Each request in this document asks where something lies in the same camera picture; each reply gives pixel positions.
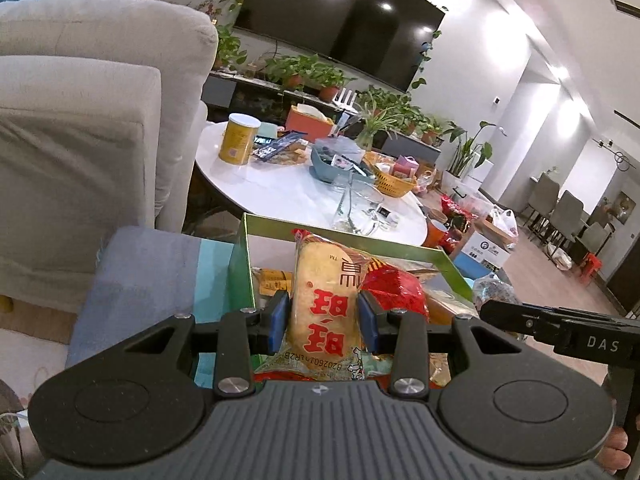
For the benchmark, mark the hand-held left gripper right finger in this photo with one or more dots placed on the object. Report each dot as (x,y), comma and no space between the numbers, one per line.
(367,320)

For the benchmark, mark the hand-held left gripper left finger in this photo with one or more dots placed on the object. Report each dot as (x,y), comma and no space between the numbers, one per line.
(277,320)

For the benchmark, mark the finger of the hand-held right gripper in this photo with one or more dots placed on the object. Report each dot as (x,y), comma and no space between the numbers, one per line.
(520,317)

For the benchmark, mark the red yellow snack bag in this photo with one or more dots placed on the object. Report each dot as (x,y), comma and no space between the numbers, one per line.
(400,290)

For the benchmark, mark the red yellow rice cracker packet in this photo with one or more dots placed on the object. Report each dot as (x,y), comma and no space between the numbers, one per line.
(325,305)

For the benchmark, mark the green cardboard box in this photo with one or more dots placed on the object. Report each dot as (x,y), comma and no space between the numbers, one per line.
(240,275)

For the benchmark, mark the person's right hand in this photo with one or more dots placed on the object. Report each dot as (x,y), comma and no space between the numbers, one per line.
(617,452)

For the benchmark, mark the dark round side table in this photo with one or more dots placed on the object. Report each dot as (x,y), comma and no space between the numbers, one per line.
(495,290)

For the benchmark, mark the blue box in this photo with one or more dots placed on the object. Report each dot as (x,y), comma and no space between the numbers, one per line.
(472,265)

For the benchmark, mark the printed cardboard box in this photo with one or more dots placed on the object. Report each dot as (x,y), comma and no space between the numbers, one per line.
(487,252)

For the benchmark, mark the small red stool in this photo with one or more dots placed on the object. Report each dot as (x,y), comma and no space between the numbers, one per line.
(591,266)

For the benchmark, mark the white plastic bag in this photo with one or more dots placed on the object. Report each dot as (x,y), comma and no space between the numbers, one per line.
(504,225)

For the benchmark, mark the orange canister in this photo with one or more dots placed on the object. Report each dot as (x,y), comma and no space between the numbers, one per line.
(434,235)

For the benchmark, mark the grey dining chair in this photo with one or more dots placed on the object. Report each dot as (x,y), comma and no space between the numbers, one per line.
(542,200)
(567,217)

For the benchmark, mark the glass jug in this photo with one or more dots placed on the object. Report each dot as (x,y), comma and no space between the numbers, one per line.
(360,207)

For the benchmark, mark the white round table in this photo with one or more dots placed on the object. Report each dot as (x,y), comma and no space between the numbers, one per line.
(280,195)

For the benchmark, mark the yellow woven basket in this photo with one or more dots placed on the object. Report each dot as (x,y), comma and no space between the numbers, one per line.
(395,185)

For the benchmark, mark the small white cabinet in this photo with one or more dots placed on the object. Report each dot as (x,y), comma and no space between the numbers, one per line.
(480,176)

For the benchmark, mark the blue bowl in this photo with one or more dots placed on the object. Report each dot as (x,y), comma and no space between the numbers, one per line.
(330,167)

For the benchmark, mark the pink box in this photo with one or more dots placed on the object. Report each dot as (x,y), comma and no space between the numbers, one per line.
(406,167)

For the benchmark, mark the dark blue snack packet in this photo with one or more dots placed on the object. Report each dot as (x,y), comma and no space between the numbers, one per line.
(277,147)

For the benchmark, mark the tall leafy potted plant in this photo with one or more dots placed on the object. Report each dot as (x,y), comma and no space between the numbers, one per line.
(467,152)

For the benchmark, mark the yellow can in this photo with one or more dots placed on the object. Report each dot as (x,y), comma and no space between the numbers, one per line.
(239,142)

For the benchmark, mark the spider plant in vase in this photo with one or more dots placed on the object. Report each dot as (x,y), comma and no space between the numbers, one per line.
(375,120)

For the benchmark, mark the green potted plant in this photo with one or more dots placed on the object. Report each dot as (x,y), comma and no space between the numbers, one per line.
(432,130)
(290,70)
(330,80)
(410,117)
(227,50)

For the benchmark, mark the orange tissue box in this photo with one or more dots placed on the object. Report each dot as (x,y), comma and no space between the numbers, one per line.
(307,121)

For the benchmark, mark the white router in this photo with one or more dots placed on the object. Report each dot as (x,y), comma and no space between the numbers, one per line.
(346,100)

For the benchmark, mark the dark television cabinet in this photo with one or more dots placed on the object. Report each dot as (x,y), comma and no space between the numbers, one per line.
(225,91)

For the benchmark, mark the beige armchair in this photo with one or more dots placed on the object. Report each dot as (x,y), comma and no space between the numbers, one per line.
(75,160)

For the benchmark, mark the black wall television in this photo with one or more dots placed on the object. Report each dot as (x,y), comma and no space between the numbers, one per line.
(340,25)

